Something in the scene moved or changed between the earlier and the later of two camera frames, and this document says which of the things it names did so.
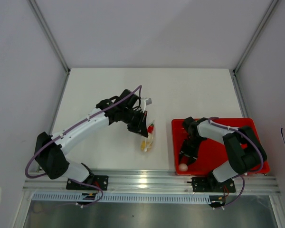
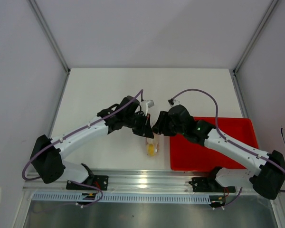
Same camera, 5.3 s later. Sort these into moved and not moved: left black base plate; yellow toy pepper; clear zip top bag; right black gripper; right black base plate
Moved: right black gripper; yellow toy pepper; clear zip top bag
Not moved: left black base plate; right black base plate
